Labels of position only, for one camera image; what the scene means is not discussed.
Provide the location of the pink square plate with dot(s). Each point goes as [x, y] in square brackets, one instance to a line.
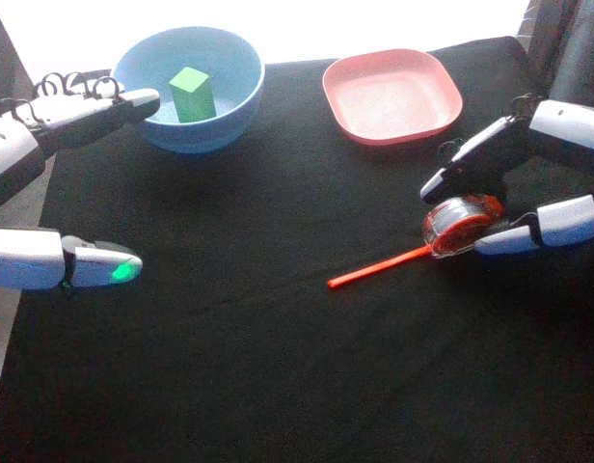
[391, 96]

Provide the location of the clear orange tape measure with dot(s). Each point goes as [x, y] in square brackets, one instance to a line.
[458, 224]

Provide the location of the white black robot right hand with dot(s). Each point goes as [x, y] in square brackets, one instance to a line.
[562, 128]

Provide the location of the blue bowl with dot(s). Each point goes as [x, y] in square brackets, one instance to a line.
[229, 120]

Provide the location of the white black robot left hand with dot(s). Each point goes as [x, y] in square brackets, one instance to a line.
[22, 144]

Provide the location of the black table cloth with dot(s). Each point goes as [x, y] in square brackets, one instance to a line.
[287, 347]

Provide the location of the dark grey curtain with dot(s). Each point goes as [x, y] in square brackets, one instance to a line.
[567, 43]
[3, 62]

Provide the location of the green block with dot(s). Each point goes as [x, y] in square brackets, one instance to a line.
[193, 99]

